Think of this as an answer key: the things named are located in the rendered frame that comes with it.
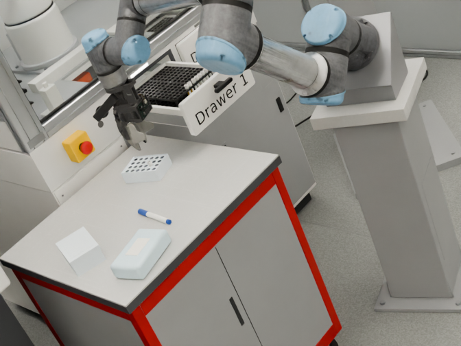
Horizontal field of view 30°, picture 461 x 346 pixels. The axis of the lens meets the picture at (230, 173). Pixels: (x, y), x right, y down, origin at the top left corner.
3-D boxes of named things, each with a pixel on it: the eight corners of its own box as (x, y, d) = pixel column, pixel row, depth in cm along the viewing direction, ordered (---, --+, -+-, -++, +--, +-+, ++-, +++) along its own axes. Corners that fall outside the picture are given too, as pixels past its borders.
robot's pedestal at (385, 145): (480, 248, 290) (428, 54, 252) (466, 313, 269) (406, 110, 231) (395, 251, 305) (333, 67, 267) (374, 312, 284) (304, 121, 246)
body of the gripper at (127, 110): (143, 125, 236) (125, 88, 230) (117, 128, 241) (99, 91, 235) (154, 109, 242) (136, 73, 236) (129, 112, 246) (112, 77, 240)
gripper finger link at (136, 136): (148, 153, 241) (137, 123, 237) (131, 155, 244) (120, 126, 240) (154, 148, 243) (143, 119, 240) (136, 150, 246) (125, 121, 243)
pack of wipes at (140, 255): (145, 239, 225) (137, 226, 223) (173, 240, 220) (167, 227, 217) (114, 279, 215) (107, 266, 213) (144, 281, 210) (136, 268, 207)
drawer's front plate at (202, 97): (256, 83, 264) (243, 51, 259) (195, 136, 249) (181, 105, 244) (252, 82, 266) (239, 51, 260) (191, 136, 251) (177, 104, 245)
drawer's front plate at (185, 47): (243, 29, 303) (232, 2, 298) (191, 73, 288) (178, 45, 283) (240, 29, 304) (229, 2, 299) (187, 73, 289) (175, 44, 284)
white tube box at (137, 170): (172, 163, 254) (167, 153, 252) (160, 180, 248) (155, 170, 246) (138, 166, 260) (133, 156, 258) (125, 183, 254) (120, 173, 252)
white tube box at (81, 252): (107, 259, 224) (98, 244, 221) (77, 277, 221) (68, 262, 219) (91, 240, 234) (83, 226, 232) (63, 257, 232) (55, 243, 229)
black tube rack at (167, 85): (219, 86, 267) (213, 68, 264) (183, 117, 258) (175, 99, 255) (173, 82, 283) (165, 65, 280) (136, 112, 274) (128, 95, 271)
